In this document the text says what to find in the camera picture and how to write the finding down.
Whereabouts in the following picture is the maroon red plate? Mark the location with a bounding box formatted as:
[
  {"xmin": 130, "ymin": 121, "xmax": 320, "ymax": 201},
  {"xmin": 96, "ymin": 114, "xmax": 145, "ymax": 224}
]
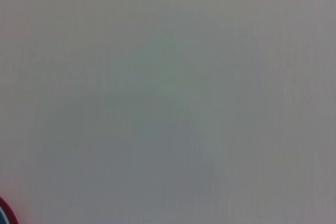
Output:
[{"xmin": 0, "ymin": 196, "xmax": 20, "ymax": 224}]

